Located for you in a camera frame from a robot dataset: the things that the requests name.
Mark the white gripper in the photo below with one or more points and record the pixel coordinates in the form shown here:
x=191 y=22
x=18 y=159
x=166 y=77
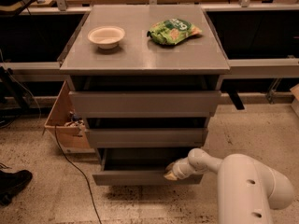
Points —
x=177 y=169

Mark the grey bottom drawer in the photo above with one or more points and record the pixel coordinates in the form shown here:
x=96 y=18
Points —
x=137 y=176

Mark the grey drawer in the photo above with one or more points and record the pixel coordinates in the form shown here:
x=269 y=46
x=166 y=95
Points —
x=146 y=132
x=144 y=96
x=137 y=176

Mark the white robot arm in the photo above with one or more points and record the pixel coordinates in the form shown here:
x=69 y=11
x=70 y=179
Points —
x=248 y=190

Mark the grey middle drawer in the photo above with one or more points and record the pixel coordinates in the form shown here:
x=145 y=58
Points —
x=146 y=132

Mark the grey drawer cabinet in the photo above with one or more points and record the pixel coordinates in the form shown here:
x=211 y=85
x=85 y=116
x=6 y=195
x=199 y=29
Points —
x=144 y=105

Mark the grey top drawer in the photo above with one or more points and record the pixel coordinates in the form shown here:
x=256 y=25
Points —
x=144 y=96

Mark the wooden box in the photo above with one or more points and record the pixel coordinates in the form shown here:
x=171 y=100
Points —
x=60 y=124

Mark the green snack bag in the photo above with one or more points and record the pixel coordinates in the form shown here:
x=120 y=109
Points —
x=172 y=31

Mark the white paper bowl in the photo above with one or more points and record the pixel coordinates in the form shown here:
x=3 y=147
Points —
x=106 y=37

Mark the black shoe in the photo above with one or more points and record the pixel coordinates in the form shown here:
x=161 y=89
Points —
x=13 y=183

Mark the grey metal rail frame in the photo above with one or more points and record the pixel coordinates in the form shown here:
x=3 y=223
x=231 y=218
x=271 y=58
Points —
x=238 y=44

